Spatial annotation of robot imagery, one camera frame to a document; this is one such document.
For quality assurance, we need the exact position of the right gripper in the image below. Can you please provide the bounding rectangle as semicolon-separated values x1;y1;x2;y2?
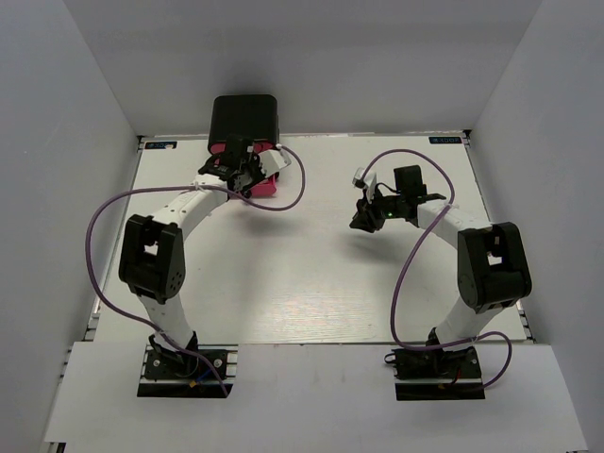
351;186;407;233

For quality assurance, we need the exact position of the black drawer cabinet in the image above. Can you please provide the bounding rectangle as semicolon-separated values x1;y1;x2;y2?
208;94;279;150

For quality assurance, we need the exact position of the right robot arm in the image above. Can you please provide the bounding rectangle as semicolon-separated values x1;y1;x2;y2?
350;165;532;377

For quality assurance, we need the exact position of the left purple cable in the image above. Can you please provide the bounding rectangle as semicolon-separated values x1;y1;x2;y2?
87;143;309;396

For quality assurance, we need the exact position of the pink bottom drawer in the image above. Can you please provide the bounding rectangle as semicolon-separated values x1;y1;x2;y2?
248;175;278;198

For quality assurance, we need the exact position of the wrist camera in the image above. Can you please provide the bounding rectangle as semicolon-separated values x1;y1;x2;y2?
259;149;292;178
352;167;378;201

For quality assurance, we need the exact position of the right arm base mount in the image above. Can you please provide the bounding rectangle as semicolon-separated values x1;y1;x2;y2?
384;346;485;401

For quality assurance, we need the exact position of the purple cable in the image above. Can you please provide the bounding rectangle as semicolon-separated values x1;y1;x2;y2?
365;148;513;391
87;143;309;396

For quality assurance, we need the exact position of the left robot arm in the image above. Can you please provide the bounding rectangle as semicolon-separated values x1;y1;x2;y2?
118;135;265;377

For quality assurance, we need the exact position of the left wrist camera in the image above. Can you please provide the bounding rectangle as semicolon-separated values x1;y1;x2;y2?
259;149;292;178

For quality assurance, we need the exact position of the pink drawer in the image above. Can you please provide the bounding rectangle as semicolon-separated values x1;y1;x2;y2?
248;175;278;198
209;143;226;155

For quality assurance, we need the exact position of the pink top drawer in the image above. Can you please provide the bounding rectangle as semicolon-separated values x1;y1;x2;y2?
209;143;226;155

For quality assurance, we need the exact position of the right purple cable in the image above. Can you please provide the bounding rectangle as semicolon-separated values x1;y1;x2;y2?
365;148;513;391

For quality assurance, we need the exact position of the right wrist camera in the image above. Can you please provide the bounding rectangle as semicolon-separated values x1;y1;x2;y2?
352;167;378;201

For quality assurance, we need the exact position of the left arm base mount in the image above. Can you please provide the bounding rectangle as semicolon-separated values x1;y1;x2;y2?
137;345;238;399

